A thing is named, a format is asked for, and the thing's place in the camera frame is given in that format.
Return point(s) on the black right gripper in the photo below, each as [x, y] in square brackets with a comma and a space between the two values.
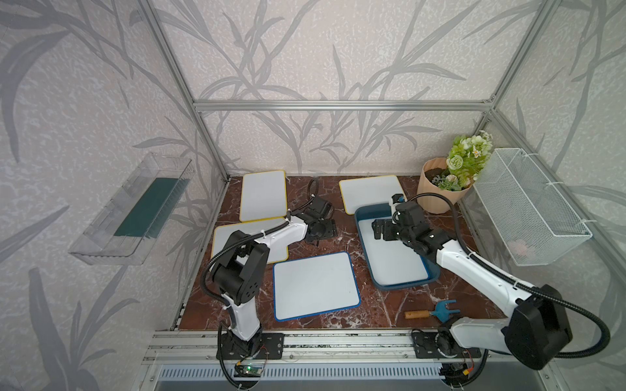
[387, 225]

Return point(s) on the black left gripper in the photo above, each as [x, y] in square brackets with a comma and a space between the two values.
[331, 233]

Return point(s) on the dark teal storage tray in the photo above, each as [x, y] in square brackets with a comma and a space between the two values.
[383, 211]

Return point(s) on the blue framed whiteboard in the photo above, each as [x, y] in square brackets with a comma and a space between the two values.
[314, 285]
[391, 263]

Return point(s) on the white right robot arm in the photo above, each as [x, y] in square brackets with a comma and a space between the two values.
[535, 328]

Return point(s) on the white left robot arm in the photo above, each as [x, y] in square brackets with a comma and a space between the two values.
[235, 274]

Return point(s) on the yellow framed whiteboard right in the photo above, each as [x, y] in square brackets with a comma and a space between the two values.
[357, 193]

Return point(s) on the yellow framed whiteboard far left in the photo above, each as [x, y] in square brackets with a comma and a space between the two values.
[263, 196]

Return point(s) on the beige flower pot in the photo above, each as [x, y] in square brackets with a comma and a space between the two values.
[430, 203]

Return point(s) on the green white artificial flowers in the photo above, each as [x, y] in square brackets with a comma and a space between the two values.
[466, 160]

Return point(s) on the pink object in basket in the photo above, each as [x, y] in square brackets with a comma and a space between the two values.
[520, 249]

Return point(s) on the green circuit board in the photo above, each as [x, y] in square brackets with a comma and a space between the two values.
[249, 370]

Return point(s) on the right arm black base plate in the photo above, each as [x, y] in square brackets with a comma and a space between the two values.
[436, 345]

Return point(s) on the white wire mesh basket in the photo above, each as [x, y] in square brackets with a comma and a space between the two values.
[523, 203]

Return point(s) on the aluminium front rail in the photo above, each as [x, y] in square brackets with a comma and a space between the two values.
[300, 346]

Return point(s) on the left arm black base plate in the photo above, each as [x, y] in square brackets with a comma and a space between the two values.
[263, 345]

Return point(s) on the right circuit board with wires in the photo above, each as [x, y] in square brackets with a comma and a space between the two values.
[456, 375]

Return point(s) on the clear plastic wall shelf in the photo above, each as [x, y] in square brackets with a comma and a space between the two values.
[124, 232]

